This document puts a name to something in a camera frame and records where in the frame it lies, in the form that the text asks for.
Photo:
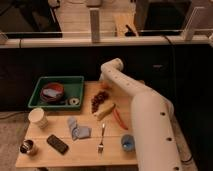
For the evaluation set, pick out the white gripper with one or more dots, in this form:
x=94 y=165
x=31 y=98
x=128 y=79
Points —
x=104 y=78

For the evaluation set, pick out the orange apple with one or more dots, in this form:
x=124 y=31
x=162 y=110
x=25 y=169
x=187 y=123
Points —
x=105 y=86

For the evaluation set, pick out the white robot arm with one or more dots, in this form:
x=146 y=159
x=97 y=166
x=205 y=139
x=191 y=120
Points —
x=155 y=143

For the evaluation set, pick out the green plastic tray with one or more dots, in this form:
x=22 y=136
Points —
x=73 y=87

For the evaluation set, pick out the purple grapes bunch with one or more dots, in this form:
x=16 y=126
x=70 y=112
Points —
x=98 y=99

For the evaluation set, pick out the red chili pepper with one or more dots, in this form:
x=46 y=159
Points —
x=119 y=119

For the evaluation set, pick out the tape roll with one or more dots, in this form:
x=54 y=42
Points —
x=73 y=101

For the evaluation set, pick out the red bowl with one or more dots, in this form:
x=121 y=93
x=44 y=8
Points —
x=52 y=92

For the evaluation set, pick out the wooden table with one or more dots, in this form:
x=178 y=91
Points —
x=82 y=152

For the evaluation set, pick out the blue folded cloth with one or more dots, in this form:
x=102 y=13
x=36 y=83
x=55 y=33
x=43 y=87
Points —
x=77 y=131

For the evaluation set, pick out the blue small cup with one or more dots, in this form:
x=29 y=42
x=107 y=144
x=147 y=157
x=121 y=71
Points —
x=127 y=143

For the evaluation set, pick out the silver fork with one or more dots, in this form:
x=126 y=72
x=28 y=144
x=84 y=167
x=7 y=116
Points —
x=101 y=145

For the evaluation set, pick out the white paper cup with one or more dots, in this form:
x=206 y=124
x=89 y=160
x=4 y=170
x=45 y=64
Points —
x=37 y=116

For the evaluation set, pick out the silver metal mug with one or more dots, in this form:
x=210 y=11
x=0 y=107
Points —
x=28 y=147

